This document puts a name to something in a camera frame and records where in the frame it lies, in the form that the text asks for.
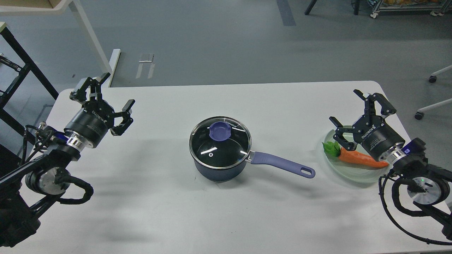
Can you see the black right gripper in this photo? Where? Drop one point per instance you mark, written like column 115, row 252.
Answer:
column 371, row 130

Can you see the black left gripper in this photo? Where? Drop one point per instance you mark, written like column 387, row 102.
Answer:
column 96, row 116

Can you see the dark blue saucepan purple handle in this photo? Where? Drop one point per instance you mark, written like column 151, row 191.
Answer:
column 254, row 157

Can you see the glass lid purple knob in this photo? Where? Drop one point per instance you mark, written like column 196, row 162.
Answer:
column 219, row 142

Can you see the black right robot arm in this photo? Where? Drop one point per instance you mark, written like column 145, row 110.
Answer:
column 417, row 185

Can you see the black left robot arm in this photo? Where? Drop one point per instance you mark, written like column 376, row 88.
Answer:
column 42, row 179

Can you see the orange toy carrot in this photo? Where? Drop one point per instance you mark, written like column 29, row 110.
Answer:
column 353, row 157

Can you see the clear glass plate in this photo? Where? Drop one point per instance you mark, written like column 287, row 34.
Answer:
column 358, row 173

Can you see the black metal rack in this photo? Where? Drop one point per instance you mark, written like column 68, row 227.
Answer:
column 22, row 71

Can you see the black furniture legs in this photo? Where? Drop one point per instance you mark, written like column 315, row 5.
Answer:
column 333, row 6

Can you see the metal wheeled cart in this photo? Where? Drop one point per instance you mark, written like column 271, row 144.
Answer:
column 433, row 7

